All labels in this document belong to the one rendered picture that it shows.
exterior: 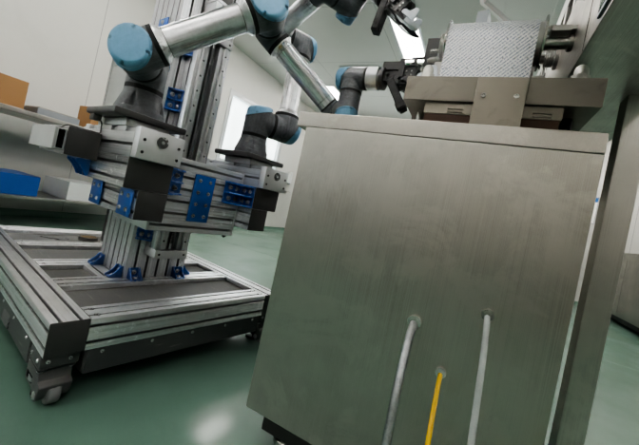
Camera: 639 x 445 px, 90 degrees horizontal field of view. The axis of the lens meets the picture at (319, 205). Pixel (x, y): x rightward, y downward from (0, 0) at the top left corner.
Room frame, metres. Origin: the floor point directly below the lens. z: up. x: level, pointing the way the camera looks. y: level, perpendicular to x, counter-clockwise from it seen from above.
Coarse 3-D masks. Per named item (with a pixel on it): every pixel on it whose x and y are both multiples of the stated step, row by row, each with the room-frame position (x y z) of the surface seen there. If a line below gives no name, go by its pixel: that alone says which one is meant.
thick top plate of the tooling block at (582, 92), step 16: (416, 80) 0.80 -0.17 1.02; (432, 80) 0.79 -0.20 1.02; (448, 80) 0.77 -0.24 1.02; (464, 80) 0.75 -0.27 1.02; (544, 80) 0.68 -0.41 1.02; (560, 80) 0.67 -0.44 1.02; (576, 80) 0.66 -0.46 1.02; (592, 80) 0.65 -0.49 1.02; (608, 80) 0.64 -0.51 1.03; (416, 96) 0.80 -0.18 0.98; (432, 96) 0.78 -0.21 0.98; (448, 96) 0.77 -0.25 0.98; (464, 96) 0.75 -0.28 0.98; (528, 96) 0.69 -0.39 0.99; (544, 96) 0.68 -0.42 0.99; (560, 96) 0.67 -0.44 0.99; (576, 96) 0.66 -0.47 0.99; (592, 96) 0.65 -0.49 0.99; (416, 112) 0.89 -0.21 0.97; (576, 112) 0.68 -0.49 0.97; (592, 112) 0.67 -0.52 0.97; (576, 128) 0.77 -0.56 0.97
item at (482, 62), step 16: (480, 48) 0.93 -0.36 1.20; (496, 48) 0.91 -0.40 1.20; (512, 48) 0.89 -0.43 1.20; (528, 48) 0.88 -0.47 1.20; (448, 64) 0.96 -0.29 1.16; (464, 64) 0.94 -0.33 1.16; (480, 64) 0.93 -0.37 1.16; (496, 64) 0.91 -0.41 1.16; (512, 64) 0.89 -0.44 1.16; (528, 64) 0.87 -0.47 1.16
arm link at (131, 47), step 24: (240, 0) 0.95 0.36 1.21; (264, 0) 0.94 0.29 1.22; (288, 0) 0.98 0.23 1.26; (120, 24) 0.86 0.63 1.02; (168, 24) 0.93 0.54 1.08; (192, 24) 0.93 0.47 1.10; (216, 24) 0.94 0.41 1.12; (240, 24) 0.97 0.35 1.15; (264, 24) 0.99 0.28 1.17; (120, 48) 0.87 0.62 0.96; (144, 48) 0.88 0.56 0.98; (168, 48) 0.92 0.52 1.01; (192, 48) 0.96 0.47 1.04; (144, 72) 0.94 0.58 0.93
